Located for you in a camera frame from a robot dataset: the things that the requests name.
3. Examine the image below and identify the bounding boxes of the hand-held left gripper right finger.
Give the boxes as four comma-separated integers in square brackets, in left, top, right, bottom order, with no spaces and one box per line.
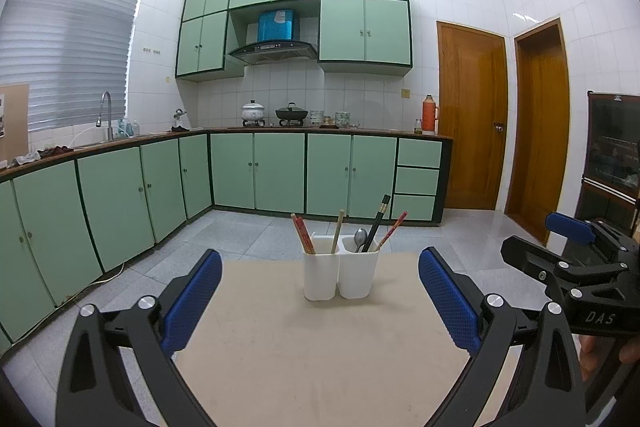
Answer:
[418,247,586,427]

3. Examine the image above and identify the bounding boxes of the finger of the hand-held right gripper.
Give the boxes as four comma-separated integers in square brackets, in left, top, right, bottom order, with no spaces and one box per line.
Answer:
[545,212,640,254]
[500,234,629,303]

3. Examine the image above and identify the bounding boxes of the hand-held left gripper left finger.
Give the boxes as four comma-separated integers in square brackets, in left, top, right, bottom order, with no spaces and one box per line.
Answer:
[55,249,223,427]

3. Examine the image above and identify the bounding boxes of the red patterned wooden chopstick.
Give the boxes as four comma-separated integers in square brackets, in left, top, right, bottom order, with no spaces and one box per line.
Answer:
[377,211,408,251]
[291,213,312,255]

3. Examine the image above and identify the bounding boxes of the white utensil holder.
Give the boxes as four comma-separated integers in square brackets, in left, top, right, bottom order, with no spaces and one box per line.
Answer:
[302,232,381,301]

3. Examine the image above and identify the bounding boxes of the plain wooden chopstick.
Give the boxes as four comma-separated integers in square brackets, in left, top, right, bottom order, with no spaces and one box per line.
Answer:
[332,209,346,254]

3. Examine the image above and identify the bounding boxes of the person's right hand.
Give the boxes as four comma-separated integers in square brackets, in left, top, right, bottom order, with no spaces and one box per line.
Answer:
[579,334,640,383]

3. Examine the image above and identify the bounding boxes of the black glass cabinet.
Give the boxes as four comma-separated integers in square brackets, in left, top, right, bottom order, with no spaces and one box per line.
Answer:
[572,91,640,238]

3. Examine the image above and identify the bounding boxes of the plain wooden door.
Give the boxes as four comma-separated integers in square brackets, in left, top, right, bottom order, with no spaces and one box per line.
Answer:
[505,18,571,245]

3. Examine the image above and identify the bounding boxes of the beige tablecloth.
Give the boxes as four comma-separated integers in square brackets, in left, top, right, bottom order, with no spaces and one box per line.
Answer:
[172,259,521,427]

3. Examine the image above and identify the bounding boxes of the green base cabinets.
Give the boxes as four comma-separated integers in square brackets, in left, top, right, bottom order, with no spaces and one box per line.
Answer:
[0,128,453,348]

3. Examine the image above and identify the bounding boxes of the orange thermos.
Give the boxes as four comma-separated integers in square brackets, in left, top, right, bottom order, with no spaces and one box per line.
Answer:
[421,95,441,136]

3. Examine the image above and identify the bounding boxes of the white cooking pot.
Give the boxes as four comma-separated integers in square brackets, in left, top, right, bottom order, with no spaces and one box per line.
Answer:
[241,100,266,126]

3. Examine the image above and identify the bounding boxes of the black wok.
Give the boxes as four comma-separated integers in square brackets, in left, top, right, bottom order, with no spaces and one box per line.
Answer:
[275,103,305,126]

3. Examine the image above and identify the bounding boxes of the metal faucet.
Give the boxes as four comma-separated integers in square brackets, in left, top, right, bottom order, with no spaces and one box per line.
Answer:
[96,91,115,141]

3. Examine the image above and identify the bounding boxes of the brown cardboard board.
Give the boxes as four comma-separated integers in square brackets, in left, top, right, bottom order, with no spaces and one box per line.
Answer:
[0,83,31,165]

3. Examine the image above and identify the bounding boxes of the white window blind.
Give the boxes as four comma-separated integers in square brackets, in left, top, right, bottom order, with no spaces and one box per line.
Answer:
[0,0,147,132]

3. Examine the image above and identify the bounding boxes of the white cable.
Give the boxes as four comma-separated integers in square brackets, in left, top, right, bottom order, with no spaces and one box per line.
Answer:
[62,262,126,303]

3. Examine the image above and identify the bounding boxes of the wooden door with handle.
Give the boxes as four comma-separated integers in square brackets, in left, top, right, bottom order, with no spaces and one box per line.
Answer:
[436,21,509,211]

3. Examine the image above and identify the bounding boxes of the green wall cabinets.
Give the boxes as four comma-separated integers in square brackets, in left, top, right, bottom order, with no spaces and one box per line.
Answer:
[175,0,413,82]

